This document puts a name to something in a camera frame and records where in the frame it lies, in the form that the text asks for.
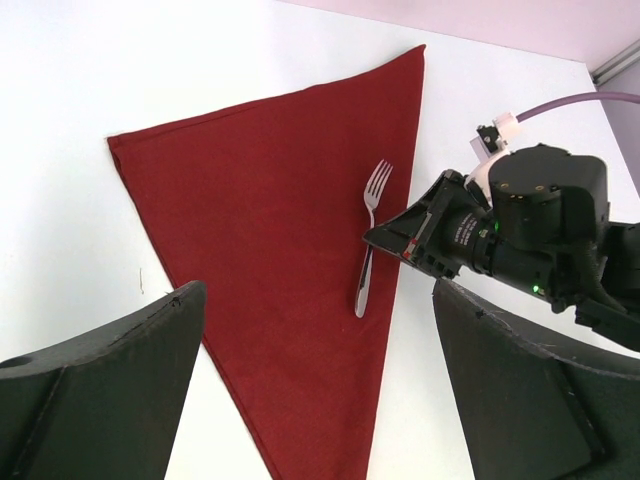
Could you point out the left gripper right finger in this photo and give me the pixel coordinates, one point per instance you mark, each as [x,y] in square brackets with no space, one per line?
[533,403]

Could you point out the dark red cloth napkin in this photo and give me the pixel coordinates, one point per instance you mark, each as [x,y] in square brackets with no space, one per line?
[263,202]

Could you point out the right aluminium frame post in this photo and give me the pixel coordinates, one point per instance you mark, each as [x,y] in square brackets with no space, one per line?
[617,64]

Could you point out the silver metal fork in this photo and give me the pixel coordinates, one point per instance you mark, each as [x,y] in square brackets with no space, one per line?
[371,196]

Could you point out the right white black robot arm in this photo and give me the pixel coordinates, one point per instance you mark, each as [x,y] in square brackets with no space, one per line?
[618,321]

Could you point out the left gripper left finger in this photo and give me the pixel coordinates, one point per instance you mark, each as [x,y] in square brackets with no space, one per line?
[105,404]

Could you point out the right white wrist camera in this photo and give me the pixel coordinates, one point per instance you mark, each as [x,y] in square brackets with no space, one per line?
[489,145]

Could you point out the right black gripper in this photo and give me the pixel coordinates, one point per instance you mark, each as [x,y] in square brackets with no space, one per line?
[539,231]

